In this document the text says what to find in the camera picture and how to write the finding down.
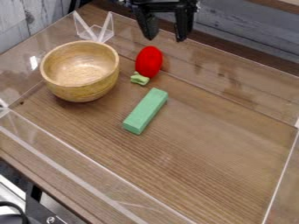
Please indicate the black table leg bracket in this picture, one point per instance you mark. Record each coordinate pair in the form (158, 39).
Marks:
(38, 213)

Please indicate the green rectangular block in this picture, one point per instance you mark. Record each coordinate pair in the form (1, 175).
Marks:
(145, 111)

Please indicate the brown wooden bowl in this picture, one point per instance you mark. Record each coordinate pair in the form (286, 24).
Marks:
(81, 70)

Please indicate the small green toy piece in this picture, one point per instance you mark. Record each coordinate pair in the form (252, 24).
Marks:
(140, 79)

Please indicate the red toy fruit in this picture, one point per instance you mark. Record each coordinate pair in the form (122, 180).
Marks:
(149, 61)

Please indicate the clear acrylic tray wall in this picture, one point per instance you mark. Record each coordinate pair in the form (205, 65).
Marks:
(87, 187)

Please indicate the clear acrylic corner bracket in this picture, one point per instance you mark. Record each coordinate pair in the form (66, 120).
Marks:
(96, 32)

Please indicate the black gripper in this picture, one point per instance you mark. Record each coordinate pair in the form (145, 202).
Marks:
(148, 20)

